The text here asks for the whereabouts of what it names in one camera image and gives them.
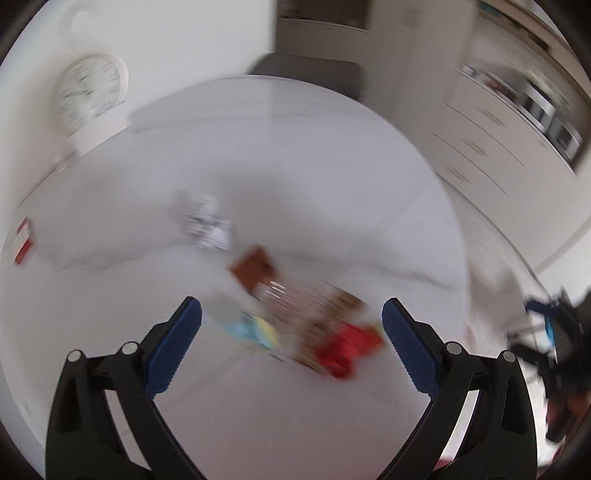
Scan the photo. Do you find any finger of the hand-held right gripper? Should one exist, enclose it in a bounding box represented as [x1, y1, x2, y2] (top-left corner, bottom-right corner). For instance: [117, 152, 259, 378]
[525, 299, 561, 325]

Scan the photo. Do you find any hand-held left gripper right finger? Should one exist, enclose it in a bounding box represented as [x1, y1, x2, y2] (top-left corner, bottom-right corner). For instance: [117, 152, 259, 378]
[379, 298, 539, 480]

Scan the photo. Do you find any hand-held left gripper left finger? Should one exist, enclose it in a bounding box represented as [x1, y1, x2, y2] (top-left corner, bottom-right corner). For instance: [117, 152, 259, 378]
[46, 296, 206, 480]

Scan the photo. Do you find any crumpled red wrapper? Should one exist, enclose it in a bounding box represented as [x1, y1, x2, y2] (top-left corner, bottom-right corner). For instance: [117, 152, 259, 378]
[318, 323, 385, 380]

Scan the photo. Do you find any blue printed wrapper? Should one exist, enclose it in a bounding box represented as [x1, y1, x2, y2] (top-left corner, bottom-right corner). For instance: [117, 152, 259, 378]
[222, 307, 283, 352]

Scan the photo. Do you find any brown wrapper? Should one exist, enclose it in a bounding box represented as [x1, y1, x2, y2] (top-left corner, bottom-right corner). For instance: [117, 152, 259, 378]
[229, 247, 276, 296]

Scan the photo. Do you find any shiny printed snack wrapper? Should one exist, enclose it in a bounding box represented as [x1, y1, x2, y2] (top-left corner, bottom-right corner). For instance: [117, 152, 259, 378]
[261, 281, 370, 368]

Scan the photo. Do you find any crumpled white paper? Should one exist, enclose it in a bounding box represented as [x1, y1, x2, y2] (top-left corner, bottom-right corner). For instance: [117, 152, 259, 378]
[168, 191, 236, 250]

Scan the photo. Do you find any beige drawer cabinet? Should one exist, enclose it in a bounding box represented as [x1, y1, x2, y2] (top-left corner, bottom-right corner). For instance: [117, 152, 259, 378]
[429, 65, 583, 209]

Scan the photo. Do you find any red and white box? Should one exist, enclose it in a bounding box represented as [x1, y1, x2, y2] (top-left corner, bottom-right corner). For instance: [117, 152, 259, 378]
[13, 218, 37, 267]

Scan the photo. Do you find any tall beige cabinet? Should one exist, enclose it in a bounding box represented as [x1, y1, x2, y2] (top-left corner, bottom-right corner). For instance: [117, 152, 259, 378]
[277, 0, 482, 121]

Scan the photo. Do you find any grey chair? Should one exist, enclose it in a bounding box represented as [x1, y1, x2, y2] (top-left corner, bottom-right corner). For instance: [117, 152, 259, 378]
[252, 53, 363, 100]

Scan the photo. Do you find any round white wall clock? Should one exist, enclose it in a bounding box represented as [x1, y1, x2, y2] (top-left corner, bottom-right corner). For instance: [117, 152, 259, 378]
[55, 53, 130, 130]

